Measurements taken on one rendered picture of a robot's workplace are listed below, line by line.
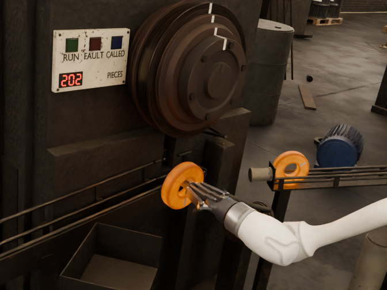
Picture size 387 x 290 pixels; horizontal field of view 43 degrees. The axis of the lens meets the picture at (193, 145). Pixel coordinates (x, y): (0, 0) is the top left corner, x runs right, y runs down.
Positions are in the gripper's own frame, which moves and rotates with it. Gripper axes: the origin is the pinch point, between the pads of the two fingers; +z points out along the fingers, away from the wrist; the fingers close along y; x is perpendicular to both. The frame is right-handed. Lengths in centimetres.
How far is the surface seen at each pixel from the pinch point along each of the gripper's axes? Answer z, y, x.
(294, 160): 1, 67, -10
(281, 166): 4, 63, -13
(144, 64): 23.4, -1.7, 29.9
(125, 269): -2.1, -21.1, -23.5
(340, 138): 52, 223, -55
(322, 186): -9, 79, -20
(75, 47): 33, -21, 33
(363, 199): 18, 216, -87
